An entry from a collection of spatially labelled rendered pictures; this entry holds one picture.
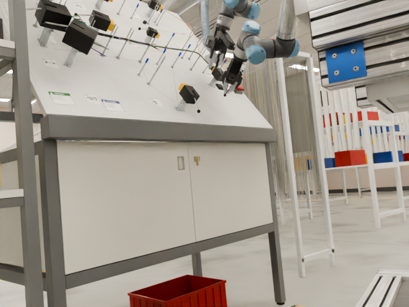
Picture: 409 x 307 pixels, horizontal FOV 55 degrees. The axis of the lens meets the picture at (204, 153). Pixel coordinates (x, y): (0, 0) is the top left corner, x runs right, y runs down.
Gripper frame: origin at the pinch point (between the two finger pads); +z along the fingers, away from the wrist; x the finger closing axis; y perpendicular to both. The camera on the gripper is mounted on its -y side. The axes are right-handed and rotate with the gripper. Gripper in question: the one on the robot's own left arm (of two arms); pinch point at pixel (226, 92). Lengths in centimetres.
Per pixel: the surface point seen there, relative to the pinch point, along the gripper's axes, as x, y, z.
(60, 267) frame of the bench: 26, -106, 2
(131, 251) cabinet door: 10, -88, 11
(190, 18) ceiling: 103, 441, 212
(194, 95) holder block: 10.9, -32.3, -16.4
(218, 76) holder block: 6.3, 5.3, -3.0
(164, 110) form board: 19.6, -39.8, -10.3
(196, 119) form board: 7.3, -32.0, -5.1
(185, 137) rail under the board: 8.2, -44.4, -5.7
